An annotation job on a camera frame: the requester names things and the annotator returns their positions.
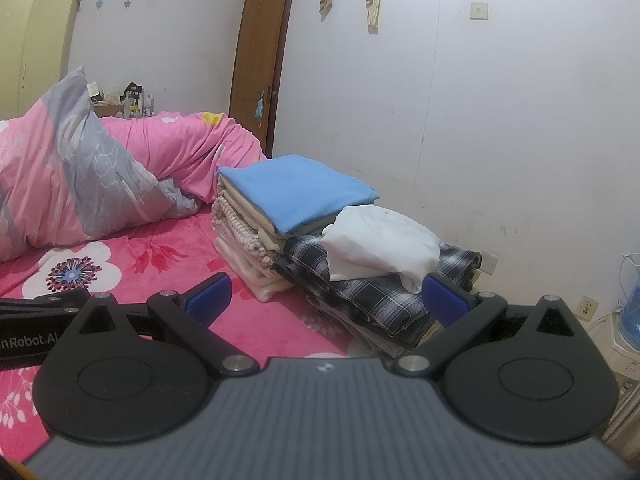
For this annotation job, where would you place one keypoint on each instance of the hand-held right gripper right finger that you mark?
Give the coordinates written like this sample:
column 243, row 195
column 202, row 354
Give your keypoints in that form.
column 445, row 300

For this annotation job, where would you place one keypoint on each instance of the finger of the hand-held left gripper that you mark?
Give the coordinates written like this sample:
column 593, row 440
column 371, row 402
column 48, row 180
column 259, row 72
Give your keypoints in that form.
column 40, row 305

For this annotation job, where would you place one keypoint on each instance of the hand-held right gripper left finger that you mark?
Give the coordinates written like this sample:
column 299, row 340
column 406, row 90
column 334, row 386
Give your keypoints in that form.
column 212, row 297

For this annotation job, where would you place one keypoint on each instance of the blue printed t-shirt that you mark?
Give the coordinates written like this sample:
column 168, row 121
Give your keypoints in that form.
column 295, row 190

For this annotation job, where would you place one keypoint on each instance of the pink floral bed sheet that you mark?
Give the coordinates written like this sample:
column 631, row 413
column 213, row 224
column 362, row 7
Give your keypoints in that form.
column 150, row 270

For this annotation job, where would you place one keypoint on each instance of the pink striped folded cloth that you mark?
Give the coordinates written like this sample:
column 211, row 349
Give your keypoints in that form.
column 240, row 232

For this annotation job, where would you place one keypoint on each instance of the black white plaid cloth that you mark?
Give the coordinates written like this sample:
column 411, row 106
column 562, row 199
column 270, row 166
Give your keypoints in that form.
column 370, row 295

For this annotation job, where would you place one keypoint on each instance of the white folded cloth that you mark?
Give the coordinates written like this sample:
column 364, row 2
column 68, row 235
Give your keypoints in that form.
column 385, row 247

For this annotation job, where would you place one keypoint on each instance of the beige folded cloth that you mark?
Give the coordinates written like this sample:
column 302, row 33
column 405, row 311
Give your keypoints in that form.
column 255, row 217

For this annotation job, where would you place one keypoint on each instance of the pink grey floral quilt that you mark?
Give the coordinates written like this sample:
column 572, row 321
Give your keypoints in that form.
column 100, row 170

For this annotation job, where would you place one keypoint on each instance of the blue water bottle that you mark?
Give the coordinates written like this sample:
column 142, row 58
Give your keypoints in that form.
column 631, row 310

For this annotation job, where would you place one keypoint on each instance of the white water dispenser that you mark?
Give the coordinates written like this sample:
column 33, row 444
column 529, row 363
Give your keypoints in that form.
column 625, row 355

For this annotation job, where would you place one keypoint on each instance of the blue face mask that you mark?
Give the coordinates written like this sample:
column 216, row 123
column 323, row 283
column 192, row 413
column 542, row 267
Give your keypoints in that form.
column 259, row 109

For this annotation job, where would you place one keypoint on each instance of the cluttered dresser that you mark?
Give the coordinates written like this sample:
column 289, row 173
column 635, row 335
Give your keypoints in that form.
column 125, row 102

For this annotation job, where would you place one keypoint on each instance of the pale yellow wardrobe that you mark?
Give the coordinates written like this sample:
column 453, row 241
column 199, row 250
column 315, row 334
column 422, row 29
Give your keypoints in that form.
column 35, row 55

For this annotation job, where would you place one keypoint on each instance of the wooden door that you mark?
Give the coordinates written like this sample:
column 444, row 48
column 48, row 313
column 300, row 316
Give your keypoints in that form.
column 260, row 50

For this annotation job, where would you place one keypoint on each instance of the blank white wall plate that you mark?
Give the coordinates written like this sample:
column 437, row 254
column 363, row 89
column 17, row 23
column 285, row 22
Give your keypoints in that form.
column 489, row 263

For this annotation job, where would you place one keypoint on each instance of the white wall socket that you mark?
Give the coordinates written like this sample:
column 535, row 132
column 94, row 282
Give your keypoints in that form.
column 588, row 307

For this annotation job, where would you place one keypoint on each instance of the white wall switch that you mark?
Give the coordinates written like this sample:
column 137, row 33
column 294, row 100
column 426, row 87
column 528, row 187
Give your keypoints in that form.
column 479, row 10

